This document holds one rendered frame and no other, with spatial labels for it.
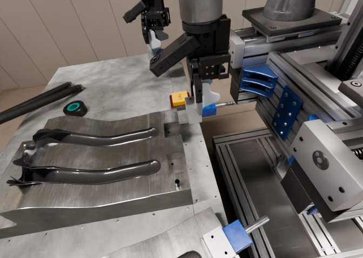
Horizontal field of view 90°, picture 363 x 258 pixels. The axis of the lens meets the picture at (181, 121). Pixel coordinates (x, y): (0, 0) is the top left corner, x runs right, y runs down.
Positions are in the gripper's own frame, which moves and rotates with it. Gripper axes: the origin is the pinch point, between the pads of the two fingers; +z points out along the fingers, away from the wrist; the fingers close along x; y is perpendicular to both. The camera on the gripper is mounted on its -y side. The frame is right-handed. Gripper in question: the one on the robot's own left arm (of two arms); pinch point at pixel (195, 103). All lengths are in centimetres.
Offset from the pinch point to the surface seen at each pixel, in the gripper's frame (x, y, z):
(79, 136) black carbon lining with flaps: -0.7, -32.2, 4.0
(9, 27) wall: 211, -175, 22
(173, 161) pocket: -10.3, -8.2, 8.8
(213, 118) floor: 85, 29, 95
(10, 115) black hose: 18, -62, 6
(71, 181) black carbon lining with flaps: -13.6, -31.1, 4.6
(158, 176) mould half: -15.3, -11.7, 6.1
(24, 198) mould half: -17.4, -37.7, 1.6
